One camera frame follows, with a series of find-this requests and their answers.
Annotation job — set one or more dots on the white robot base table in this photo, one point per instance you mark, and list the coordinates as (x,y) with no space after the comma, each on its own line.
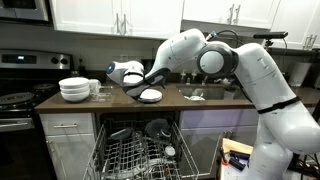
(234,159)

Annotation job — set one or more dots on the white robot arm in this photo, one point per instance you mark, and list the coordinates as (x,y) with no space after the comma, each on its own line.
(285,126)

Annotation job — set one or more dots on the stainless steel stove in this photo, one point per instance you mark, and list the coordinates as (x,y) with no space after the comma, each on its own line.
(27,78)

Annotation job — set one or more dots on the white upper cabinets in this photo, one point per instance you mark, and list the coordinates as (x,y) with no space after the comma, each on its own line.
(162,19)

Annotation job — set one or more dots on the microwave oven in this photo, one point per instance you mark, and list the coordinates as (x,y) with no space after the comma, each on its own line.
(24,9)

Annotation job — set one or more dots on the white lower cabinet drawers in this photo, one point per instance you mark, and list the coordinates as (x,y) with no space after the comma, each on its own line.
(70,140)

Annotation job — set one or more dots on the white mug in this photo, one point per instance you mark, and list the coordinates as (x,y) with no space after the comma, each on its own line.
(94,85)

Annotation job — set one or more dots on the black camera on stand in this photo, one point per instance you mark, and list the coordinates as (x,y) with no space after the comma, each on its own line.
(268,36)

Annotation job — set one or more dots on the wire dishwasher rack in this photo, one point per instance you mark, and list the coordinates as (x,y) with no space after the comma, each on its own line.
(130,154)

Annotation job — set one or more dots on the stack of white bowls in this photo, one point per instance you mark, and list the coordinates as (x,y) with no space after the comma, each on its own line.
(74,89)

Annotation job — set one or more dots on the open dishwasher door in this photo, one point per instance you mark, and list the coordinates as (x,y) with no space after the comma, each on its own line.
(203,148)

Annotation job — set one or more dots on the clear glass jar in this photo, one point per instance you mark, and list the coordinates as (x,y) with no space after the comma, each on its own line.
(103,94)

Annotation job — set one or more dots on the kitchen sink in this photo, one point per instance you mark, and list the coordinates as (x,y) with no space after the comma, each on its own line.
(217,92)

